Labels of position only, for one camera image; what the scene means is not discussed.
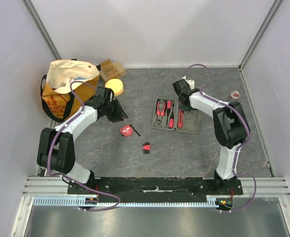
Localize small red screwdriver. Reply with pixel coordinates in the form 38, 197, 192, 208
166, 100, 172, 123

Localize red utility knife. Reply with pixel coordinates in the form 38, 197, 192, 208
177, 110, 184, 128

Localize grey plastic tool case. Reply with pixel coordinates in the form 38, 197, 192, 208
151, 98, 203, 134

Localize large red screwdriver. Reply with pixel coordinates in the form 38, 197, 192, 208
168, 104, 174, 128

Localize red tape measure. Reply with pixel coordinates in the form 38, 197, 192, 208
119, 125, 133, 137

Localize red black pliers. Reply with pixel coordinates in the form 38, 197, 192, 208
155, 99, 167, 125

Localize red black hex key set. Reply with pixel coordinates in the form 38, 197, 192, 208
142, 142, 151, 155

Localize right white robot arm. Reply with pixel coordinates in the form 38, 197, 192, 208
173, 79, 250, 195

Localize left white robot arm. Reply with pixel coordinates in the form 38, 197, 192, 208
37, 86, 128, 194

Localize brown cardboard box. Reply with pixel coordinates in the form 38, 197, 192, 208
97, 59, 126, 82

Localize blue silver drink can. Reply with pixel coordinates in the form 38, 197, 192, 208
230, 91, 240, 100

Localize yellow canvas tote bag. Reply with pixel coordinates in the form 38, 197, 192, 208
40, 60, 100, 122

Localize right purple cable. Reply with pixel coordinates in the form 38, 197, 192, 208
183, 63, 257, 213

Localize purple cable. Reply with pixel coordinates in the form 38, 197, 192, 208
183, 63, 257, 213
47, 80, 122, 213

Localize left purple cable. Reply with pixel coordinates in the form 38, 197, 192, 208
47, 80, 122, 213

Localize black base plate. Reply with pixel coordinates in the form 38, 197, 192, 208
67, 176, 244, 204

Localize slotted cable duct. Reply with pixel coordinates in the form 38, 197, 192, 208
33, 195, 221, 207

